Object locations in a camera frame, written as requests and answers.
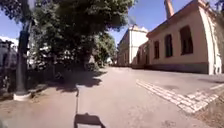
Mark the grey asphalt path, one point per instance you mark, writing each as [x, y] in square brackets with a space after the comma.
[126, 100]

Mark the large shady tree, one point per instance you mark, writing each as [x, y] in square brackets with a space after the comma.
[76, 20]

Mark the cobblestone strip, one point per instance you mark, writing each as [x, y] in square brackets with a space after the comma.
[186, 100]

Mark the ochre building with chimney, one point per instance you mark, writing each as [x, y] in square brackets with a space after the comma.
[196, 50]

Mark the white building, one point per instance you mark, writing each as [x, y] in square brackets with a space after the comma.
[7, 50]

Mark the dark lamp post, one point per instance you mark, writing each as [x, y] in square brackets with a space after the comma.
[22, 60]

